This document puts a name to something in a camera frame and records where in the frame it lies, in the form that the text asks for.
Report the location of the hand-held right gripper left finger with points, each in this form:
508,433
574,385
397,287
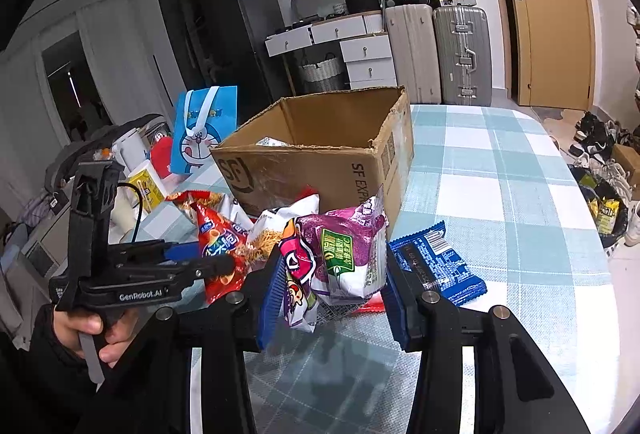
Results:
272,309

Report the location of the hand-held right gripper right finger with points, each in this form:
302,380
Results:
402,314

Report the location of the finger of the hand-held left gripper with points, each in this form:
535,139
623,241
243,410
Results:
176,250
215,268

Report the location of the purple cartoon snack packet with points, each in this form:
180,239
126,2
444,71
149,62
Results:
295,294

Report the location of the purple white snack packet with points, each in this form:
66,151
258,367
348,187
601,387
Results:
350,264

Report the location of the brown cardboard box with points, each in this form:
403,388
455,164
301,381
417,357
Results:
300,174

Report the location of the white silver snack packet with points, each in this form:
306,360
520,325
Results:
272,142

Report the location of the person's left hand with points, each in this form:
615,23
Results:
75,324

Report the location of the red chip bag blue logo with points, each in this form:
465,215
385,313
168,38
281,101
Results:
220,249

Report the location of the red black snack packet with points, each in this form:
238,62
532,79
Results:
372,306

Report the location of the red noodle snack bag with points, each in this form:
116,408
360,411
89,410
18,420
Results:
200,200

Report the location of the blue snack packet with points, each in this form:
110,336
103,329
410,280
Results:
440,264

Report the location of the white orange noodle snack bag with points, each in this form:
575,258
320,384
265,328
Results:
272,234

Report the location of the yellow white carton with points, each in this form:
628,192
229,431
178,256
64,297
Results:
147,186

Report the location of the red soft item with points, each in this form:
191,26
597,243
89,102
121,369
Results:
161,156

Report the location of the white bottle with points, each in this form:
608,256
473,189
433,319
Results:
131,149

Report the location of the blue cartoon tote bag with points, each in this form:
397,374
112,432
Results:
200,134

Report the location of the grey backpack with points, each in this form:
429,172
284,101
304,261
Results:
75,154

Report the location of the dark grey fridge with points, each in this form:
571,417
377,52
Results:
245,44

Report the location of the woven basket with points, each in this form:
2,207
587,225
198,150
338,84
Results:
322,74

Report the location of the black trash bin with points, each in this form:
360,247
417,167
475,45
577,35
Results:
597,204

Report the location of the white drawer dresser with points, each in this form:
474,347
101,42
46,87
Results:
350,49

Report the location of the beige suitcase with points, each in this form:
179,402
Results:
412,54

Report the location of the pile of floor shoes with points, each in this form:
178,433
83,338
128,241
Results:
600,139

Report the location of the silver suitcase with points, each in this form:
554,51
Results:
462,56

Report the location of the small cardboard box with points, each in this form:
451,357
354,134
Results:
627,164

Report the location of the black round box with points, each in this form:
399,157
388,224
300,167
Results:
362,3

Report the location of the wooden door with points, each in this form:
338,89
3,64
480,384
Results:
550,14

